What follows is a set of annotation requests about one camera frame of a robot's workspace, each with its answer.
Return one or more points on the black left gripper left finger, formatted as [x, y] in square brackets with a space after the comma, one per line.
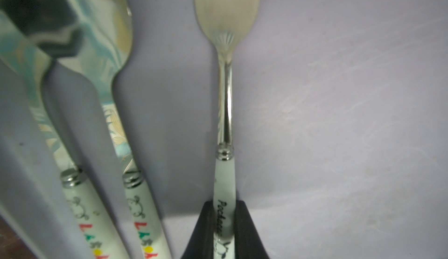
[200, 245]

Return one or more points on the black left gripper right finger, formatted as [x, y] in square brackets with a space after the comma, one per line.
[248, 244]

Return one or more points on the spoon with white printed handle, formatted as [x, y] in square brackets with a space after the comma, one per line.
[105, 47]

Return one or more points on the fork with white printed handle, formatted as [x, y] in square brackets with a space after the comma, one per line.
[29, 28]

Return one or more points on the lilac placemat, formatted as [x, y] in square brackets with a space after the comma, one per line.
[340, 124]

